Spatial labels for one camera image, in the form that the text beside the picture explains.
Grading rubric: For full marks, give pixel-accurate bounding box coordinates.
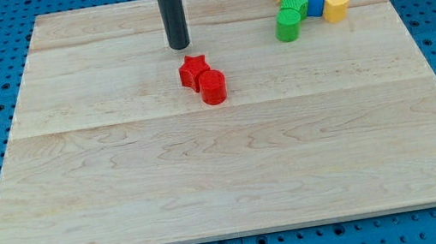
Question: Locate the green cylinder block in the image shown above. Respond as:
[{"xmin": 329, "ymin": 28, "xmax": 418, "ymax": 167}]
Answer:
[{"xmin": 275, "ymin": 9, "xmax": 302, "ymax": 43}]

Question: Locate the green star block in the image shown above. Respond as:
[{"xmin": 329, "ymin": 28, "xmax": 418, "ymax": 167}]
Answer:
[{"xmin": 279, "ymin": 0, "xmax": 308, "ymax": 20}]

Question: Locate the red cylinder block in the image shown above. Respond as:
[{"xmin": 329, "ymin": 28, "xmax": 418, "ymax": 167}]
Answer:
[{"xmin": 199, "ymin": 69, "xmax": 227, "ymax": 105}]

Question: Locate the yellow heart block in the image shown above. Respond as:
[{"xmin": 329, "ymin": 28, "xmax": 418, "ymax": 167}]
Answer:
[{"xmin": 322, "ymin": 0, "xmax": 350, "ymax": 23}]

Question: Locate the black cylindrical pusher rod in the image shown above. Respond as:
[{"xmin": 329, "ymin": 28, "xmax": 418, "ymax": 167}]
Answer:
[{"xmin": 157, "ymin": 0, "xmax": 190, "ymax": 51}]

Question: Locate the wooden board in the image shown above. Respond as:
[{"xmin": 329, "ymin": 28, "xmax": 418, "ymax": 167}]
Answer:
[{"xmin": 0, "ymin": 0, "xmax": 436, "ymax": 244}]

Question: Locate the red star block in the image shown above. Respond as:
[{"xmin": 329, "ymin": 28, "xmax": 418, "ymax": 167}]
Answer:
[{"xmin": 178, "ymin": 55, "xmax": 210, "ymax": 93}]

